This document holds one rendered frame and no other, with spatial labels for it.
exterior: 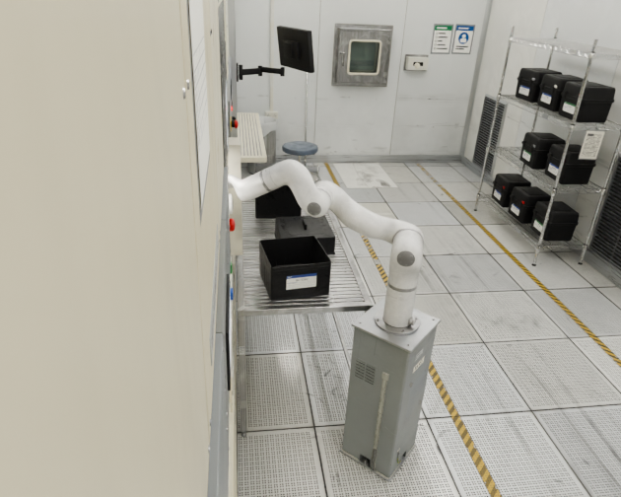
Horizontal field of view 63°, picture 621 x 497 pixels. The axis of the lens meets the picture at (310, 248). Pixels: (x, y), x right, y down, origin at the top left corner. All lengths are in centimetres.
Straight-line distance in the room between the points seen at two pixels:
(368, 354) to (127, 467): 205
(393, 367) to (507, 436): 98
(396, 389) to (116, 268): 209
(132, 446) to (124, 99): 12
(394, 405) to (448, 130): 514
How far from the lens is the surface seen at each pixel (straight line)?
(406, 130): 679
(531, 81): 503
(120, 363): 17
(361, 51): 631
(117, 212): 17
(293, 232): 267
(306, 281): 227
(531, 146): 484
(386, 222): 201
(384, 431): 241
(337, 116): 652
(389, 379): 222
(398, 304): 210
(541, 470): 288
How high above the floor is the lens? 201
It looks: 27 degrees down
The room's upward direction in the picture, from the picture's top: 3 degrees clockwise
